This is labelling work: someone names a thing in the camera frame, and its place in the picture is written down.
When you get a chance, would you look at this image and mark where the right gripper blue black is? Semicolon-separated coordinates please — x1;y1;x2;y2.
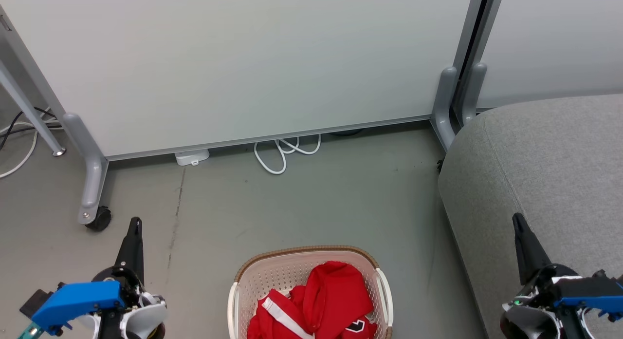
512;212;623;323

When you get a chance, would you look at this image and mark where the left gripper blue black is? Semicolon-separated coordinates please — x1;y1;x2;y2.
31;217;147;336

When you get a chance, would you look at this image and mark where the red jersey garment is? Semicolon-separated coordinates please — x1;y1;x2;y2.
247;261;378;339

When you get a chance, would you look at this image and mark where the grey fabric sofa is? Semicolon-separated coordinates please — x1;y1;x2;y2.
438;94;623;339

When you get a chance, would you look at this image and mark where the black caster wheel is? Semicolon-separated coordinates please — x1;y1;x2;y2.
86;206;112;232

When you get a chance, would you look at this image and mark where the white power adapter box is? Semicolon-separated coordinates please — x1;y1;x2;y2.
174;149;210;167

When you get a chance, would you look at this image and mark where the cream perforated laundry basket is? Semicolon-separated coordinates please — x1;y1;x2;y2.
227;245;394;339

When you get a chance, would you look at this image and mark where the short grey partition foot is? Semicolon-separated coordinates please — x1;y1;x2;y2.
460;62;488;127
430;66;459;152

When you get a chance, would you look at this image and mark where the slanted grey table leg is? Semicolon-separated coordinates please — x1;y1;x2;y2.
0;61;67;157

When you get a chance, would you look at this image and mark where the narrow white partition panel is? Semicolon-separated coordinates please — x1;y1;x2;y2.
475;0;623;110

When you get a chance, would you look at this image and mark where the wide white partition panel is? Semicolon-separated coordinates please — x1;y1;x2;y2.
0;0;475;162

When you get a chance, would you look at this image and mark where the thin white floor cable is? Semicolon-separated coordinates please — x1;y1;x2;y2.
0;116;60;179

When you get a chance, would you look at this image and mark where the thin black floor cable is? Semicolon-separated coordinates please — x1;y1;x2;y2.
0;107;63;151

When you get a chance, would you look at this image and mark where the looped white cable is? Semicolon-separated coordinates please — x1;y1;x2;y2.
253;134;322;175

